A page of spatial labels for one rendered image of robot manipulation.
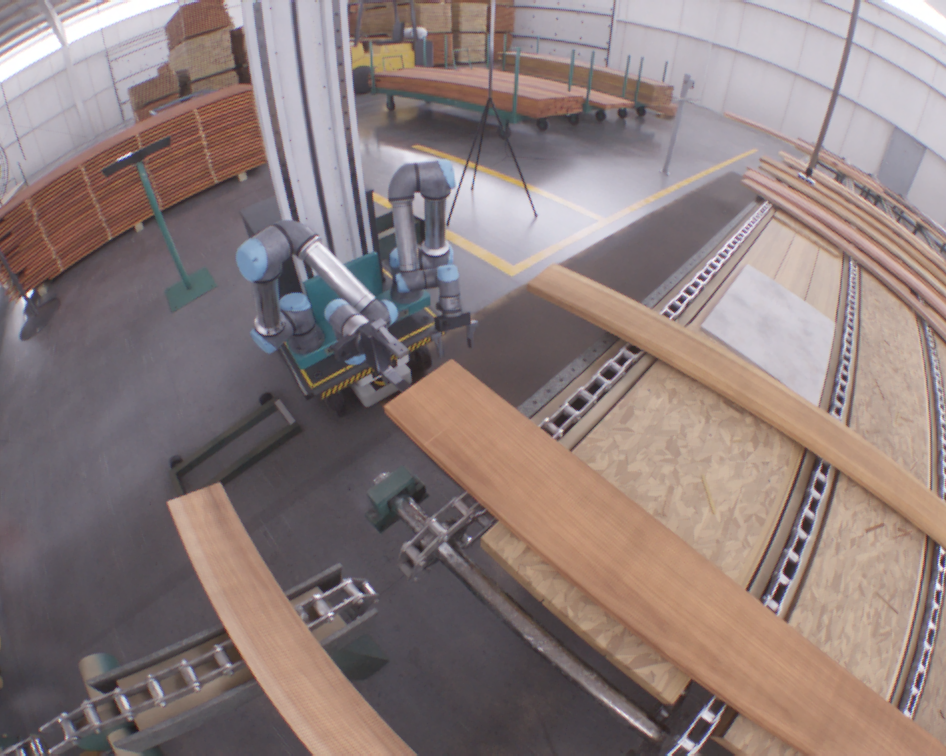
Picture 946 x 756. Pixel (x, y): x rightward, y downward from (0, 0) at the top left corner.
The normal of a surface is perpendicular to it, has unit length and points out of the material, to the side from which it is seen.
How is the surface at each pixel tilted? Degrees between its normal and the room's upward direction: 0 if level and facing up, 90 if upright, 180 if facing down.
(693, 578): 0
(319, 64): 90
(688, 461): 0
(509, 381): 0
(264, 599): 22
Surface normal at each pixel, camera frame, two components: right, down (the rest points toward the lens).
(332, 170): 0.62, 0.60
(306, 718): 0.29, -0.80
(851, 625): 0.02, -0.65
